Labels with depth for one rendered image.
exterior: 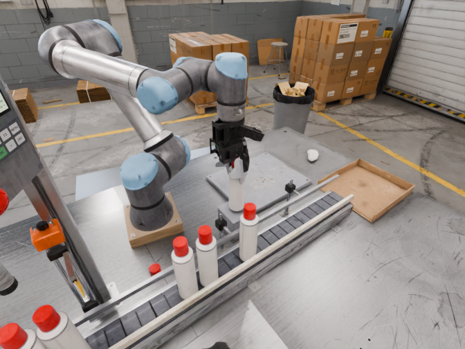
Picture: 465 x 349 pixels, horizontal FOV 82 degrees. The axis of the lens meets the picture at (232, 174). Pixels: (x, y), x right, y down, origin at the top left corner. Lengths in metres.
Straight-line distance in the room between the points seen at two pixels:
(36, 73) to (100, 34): 5.06
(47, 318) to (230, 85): 0.58
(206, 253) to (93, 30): 0.70
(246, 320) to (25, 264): 0.72
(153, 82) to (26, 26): 5.31
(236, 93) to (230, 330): 0.57
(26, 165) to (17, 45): 5.43
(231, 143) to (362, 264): 0.57
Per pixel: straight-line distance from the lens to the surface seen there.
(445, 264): 1.12
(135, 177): 0.83
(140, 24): 5.84
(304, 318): 0.83
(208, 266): 0.71
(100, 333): 0.80
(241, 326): 0.74
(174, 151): 0.93
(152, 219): 0.93
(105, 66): 0.72
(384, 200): 1.25
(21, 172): 0.53
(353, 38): 4.16
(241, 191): 0.85
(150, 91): 0.60
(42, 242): 0.59
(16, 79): 6.08
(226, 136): 0.71
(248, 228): 0.72
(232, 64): 0.64
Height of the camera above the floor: 1.56
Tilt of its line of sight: 36 degrees down
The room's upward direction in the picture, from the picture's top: straight up
